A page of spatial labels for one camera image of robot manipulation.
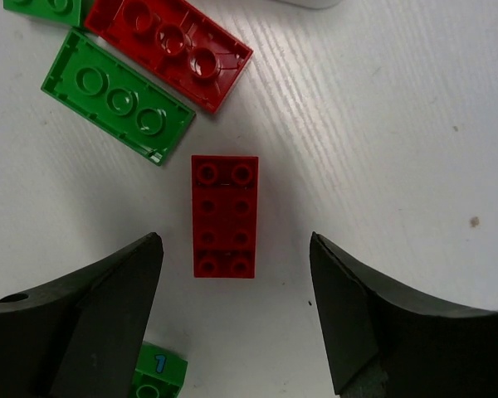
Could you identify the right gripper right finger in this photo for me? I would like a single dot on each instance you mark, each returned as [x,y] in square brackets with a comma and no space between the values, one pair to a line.
[386,339]

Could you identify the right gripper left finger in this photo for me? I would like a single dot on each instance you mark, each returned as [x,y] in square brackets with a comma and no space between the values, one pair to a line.
[80,335]

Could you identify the green lego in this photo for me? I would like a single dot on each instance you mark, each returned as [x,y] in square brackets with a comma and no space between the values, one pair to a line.
[159,373]

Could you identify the red lego brick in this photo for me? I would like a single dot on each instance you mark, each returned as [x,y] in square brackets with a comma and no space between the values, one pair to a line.
[224,216]
[177,43]

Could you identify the green long lego brick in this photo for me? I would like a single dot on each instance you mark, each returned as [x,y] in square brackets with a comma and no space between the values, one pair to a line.
[116,98]

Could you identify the white divided tray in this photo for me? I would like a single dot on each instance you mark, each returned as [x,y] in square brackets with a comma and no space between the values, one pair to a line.
[312,4]

